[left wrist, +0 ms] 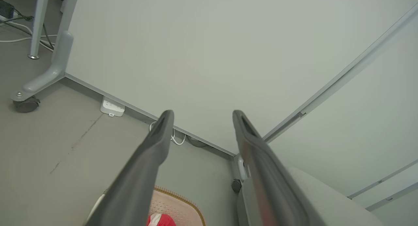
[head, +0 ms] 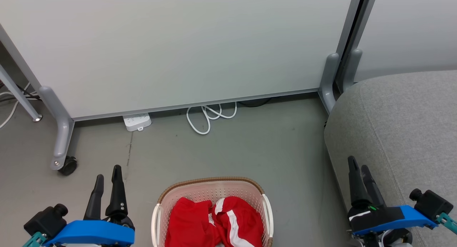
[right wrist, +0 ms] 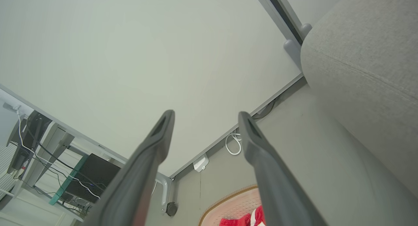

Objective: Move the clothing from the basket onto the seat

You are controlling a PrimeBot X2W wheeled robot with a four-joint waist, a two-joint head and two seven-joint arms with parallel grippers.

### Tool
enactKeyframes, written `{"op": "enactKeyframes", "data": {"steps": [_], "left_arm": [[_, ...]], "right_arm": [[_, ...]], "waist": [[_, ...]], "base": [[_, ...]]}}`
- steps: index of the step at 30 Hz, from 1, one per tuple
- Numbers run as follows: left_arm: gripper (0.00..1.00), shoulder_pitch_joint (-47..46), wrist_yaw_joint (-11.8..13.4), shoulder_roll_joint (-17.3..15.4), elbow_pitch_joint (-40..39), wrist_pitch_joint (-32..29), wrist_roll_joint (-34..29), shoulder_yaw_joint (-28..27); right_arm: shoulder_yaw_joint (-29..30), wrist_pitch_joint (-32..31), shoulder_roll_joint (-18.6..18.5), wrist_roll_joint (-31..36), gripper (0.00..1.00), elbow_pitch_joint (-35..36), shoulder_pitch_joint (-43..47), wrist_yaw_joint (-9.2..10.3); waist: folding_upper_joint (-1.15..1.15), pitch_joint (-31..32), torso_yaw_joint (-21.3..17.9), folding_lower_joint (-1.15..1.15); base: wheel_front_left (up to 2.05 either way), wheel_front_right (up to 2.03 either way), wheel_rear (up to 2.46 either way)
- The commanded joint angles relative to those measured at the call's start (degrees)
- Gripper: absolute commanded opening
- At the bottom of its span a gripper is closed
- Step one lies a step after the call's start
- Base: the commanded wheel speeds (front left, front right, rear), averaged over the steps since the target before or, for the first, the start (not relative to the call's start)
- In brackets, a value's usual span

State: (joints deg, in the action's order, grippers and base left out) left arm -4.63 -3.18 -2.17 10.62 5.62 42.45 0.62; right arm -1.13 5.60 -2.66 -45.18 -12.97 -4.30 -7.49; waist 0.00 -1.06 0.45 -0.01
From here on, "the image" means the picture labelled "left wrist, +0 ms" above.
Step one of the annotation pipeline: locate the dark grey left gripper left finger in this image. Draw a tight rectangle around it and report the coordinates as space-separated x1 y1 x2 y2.
86 110 175 226

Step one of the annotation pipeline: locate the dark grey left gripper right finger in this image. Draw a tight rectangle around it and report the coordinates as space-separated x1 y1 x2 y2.
232 110 324 226

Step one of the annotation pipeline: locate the red cloth garment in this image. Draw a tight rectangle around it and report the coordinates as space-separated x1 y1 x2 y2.
147 213 176 226

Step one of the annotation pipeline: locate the grey fabric sofa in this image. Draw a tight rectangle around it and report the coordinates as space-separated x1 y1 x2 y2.
237 167 386 226

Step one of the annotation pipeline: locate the cream perforated laundry basket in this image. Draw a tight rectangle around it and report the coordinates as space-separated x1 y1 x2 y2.
87 186 206 226

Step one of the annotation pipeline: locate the white power strip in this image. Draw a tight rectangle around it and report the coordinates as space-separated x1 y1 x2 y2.
100 97 125 117

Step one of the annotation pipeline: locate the white partition panel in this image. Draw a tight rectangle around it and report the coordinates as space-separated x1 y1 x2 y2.
65 0 418 156
263 14 418 200

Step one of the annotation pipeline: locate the grey partition foot with caster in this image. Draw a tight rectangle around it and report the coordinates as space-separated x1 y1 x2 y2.
10 0 80 104

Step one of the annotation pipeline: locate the grey metal table leg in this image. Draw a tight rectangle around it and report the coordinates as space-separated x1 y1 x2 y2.
28 0 50 60

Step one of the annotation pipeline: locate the black power adapter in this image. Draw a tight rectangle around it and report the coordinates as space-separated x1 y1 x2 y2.
0 0 15 19

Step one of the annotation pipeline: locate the white looped cable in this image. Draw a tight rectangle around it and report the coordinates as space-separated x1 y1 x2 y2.
149 121 186 146

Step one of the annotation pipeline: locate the black floor cable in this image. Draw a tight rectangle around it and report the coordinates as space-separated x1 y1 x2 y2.
188 136 208 148

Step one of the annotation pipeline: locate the thin white floor cable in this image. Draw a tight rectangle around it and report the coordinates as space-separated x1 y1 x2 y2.
0 22 58 53

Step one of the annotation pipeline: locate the thin black power cable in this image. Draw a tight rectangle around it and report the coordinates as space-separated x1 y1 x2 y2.
0 9 54 52

